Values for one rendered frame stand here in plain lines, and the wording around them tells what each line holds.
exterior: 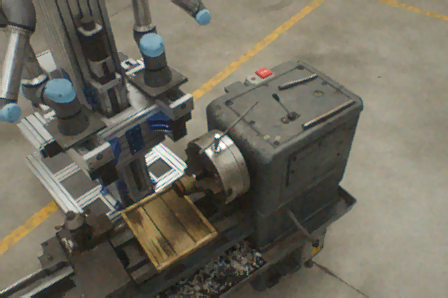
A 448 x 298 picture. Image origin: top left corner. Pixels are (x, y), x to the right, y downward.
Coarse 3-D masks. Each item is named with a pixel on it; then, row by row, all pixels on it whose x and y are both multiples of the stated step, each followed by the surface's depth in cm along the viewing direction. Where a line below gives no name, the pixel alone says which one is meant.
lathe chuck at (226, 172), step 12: (204, 144) 170; (204, 156) 171; (216, 156) 166; (228, 156) 167; (204, 168) 184; (216, 168) 165; (228, 168) 166; (216, 180) 171; (228, 180) 167; (240, 180) 170; (240, 192) 175
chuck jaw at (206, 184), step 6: (204, 180) 174; (210, 180) 174; (198, 186) 172; (204, 186) 171; (210, 186) 171; (216, 186) 171; (198, 192) 173; (204, 192) 173; (210, 192) 172; (216, 192) 168; (222, 192) 170; (228, 192) 170; (216, 198) 170
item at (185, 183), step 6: (180, 180) 172; (186, 180) 172; (192, 180) 174; (174, 186) 176; (180, 186) 171; (186, 186) 171; (192, 186) 172; (180, 192) 171; (186, 192) 172; (192, 192) 175
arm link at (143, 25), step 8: (136, 0) 192; (144, 0) 193; (136, 8) 195; (144, 8) 196; (136, 16) 198; (144, 16) 198; (136, 24) 202; (144, 24) 201; (152, 24) 204; (136, 32) 204; (144, 32) 203; (152, 32) 205; (136, 40) 207
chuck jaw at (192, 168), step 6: (192, 144) 176; (186, 150) 174; (192, 150) 173; (192, 156) 174; (198, 156) 175; (186, 162) 175; (192, 162) 174; (198, 162) 175; (186, 168) 176; (192, 168) 174; (198, 168) 175; (186, 174) 175; (192, 174) 174
